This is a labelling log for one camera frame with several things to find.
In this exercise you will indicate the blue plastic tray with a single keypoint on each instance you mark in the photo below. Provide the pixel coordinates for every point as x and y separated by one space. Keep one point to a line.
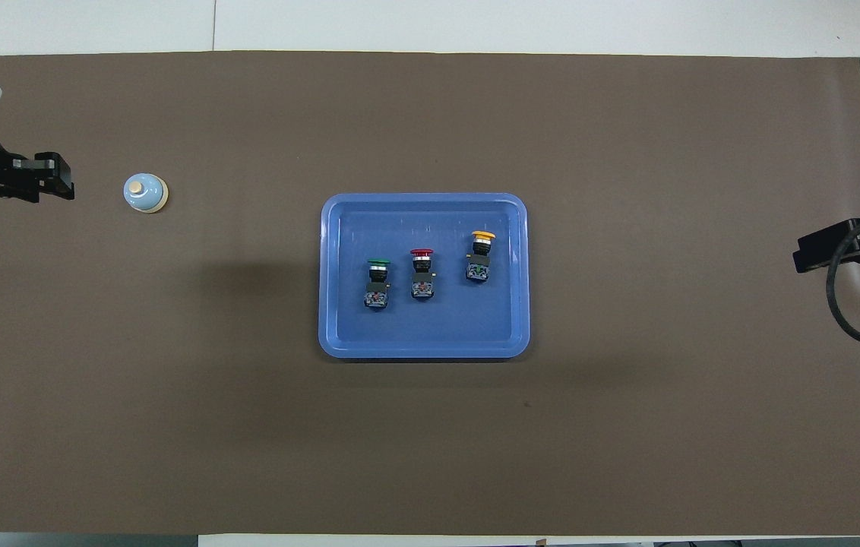
399 334

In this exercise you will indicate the red push button switch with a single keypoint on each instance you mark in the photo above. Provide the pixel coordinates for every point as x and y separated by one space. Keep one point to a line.
422 279

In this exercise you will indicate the brown paper table mat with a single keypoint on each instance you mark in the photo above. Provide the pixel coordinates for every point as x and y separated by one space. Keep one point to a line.
430 441

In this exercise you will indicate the green push button switch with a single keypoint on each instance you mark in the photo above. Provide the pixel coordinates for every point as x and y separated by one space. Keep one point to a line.
377 289

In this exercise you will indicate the yellow push button switch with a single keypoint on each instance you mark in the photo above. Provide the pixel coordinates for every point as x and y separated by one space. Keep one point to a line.
480 262

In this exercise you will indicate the light blue desk bell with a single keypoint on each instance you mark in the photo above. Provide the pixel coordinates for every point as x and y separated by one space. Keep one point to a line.
145 193

